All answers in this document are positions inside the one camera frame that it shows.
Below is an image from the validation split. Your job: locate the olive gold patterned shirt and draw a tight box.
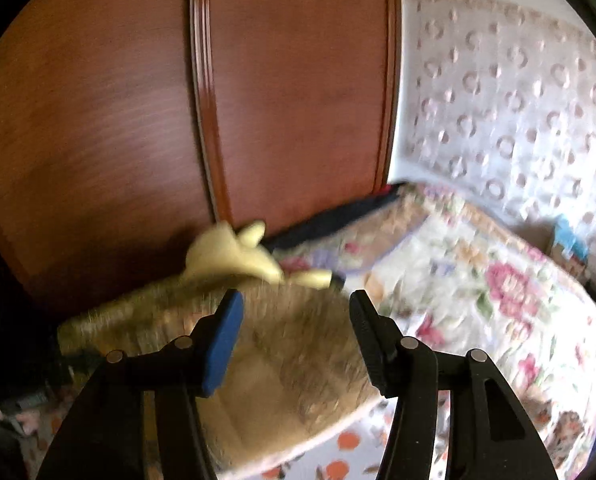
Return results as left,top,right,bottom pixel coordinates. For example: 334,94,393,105
58,275,379,436

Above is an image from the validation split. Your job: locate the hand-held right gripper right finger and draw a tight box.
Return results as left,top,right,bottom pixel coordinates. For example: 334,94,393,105
349,289,558,480

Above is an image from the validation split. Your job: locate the brown wooden wardrobe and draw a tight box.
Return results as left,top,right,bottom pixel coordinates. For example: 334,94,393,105
0,0,403,311

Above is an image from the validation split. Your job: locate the yellow garment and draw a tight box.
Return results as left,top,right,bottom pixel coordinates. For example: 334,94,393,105
184,219,346,291

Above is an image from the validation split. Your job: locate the white circle pattern curtain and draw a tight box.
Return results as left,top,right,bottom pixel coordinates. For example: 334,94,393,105
393,0,596,261

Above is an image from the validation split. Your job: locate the beige garment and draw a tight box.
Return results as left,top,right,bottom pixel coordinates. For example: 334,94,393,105
200,385,381,468

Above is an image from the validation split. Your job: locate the pink floral bed sheet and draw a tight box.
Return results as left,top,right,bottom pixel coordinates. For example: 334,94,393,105
278,182,596,471

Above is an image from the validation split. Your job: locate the blue item on cardboard box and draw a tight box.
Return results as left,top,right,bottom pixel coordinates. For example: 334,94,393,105
550,212,591,266

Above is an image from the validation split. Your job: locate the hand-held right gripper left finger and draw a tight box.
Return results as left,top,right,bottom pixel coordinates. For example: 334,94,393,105
35,287,245,480

